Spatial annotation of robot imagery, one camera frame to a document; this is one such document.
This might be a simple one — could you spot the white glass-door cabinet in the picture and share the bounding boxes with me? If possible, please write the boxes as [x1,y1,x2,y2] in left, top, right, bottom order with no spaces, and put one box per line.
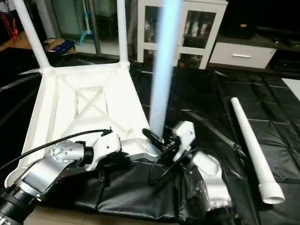
[137,0,229,70]

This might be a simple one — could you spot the white flat panel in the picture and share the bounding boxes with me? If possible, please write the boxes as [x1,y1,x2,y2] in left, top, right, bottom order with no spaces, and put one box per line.
[281,78,300,101]

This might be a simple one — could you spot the black work mat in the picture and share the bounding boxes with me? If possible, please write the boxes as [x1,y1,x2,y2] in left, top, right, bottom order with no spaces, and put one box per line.
[0,51,300,225]

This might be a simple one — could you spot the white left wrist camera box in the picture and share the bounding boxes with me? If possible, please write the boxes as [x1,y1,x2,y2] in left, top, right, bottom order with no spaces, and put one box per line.
[85,132,122,171]

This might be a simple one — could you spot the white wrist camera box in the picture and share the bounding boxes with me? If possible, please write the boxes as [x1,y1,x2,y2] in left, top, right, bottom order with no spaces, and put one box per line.
[172,120,196,163]
[85,132,122,171]

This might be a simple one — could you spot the red cables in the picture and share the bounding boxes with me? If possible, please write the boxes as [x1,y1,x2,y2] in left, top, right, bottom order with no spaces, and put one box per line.
[0,12,19,39]

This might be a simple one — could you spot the brown wooden desk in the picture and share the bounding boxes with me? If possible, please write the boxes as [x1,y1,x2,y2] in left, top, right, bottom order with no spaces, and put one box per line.
[0,31,24,51]

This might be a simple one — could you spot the white drawer unit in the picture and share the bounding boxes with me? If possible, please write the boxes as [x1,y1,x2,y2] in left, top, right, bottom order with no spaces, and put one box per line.
[209,37,277,69]

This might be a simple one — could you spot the white plastic table top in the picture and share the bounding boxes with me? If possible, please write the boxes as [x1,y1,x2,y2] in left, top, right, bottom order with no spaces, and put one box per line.
[5,61,165,189]

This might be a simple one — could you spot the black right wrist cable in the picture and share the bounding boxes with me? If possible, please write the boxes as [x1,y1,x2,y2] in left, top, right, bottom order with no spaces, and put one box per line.
[148,148,202,187]

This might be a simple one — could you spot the teal long-handled dustpan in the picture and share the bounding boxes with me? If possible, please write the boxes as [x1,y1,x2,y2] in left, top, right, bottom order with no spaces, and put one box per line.
[79,0,95,45]

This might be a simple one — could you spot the black speaker box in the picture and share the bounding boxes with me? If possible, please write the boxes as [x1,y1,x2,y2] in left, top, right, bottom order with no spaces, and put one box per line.
[220,4,259,39]

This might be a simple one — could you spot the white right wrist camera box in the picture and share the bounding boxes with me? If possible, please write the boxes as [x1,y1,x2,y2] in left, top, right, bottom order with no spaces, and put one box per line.
[172,120,196,163]

